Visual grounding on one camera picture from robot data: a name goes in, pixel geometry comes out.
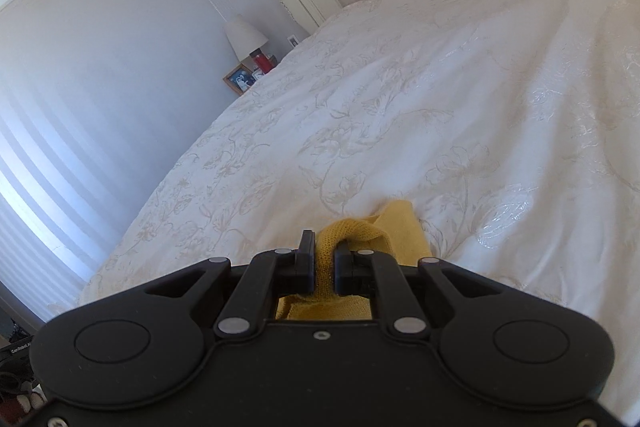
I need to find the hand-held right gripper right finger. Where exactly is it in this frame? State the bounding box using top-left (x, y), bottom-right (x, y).
top-left (334, 242), bottom-right (506, 339)

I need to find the black box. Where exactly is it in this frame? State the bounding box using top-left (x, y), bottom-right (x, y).
top-left (0, 338), bottom-right (35, 360)

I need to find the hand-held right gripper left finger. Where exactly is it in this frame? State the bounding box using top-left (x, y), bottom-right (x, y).
top-left (145, 231), bottom-right (317, 339)

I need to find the white embroidered bedspread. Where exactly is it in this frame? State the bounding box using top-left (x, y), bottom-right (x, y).
top-left (47, 0), bottom-right (640, 415)

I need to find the wooden photo frame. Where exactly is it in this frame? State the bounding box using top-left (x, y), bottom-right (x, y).
top-left (222, 63), bottom-right (255, 96)

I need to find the white table lamp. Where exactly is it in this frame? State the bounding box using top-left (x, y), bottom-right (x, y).
top-left (224, 14), bottom-right (269, 62)

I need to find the yellow knit sweater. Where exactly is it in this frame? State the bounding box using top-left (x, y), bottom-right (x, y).
top-left (275, 200), bottom-right (434, 322)

